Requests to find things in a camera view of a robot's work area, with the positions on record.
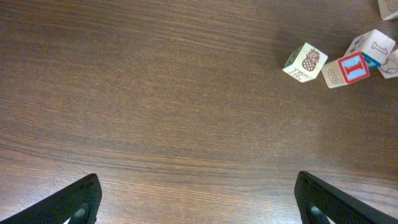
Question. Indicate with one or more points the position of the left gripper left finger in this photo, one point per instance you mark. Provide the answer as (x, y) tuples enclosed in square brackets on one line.
[(77, 203)]

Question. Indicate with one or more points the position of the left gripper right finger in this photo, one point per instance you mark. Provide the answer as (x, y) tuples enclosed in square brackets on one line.
[(320, 202)]

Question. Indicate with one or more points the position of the blue H wooden block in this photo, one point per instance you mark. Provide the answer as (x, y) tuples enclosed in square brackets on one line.
[(389, 68)]

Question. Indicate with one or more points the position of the red I wooden block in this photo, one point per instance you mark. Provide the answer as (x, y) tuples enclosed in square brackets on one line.
[(345, 70)]

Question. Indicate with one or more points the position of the pineapple wooden block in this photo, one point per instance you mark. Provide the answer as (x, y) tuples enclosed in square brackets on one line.
[(305, 63)]

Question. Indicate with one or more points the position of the plain top blue-side block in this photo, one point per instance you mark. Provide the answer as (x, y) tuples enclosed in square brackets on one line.
[(374, 46)]

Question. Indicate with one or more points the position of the blue top wooden block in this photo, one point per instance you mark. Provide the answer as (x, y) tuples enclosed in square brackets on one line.
[(388, 9)]

